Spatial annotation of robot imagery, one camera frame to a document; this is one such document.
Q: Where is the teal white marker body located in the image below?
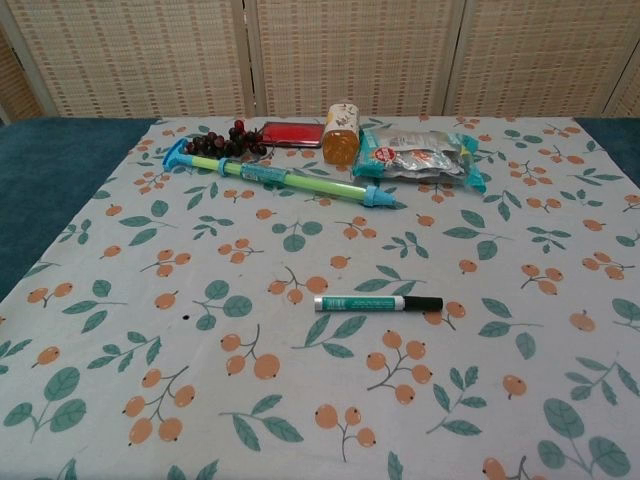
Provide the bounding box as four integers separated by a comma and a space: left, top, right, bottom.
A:
313, 294, 407, 314

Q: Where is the black marker cap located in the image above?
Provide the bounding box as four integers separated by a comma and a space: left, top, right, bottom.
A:
403, 295, 445, 313

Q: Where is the green blue water squirter toy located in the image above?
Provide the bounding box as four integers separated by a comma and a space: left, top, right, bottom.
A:
163, 139, 404, 210

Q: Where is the yellow bottle with white label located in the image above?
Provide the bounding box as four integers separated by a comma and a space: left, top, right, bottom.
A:
321, 102, 362, 166

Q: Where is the red ink pad case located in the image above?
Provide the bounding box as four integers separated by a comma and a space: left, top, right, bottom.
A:
261, 120, 326, 150

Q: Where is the silver teal snack bag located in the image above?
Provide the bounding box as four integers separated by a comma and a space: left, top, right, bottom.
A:
351, 126, 488, 196

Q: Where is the dark red grape bunch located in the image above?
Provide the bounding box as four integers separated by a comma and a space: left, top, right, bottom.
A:
185, 118, 267, 159

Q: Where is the woven bamboo screen panel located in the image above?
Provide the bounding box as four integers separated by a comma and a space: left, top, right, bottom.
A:
248, 0, 464, 119
444, 0, 640, 119
0, 0, 257, 121
604, 45, 640, 119
0, 22, 51, 126

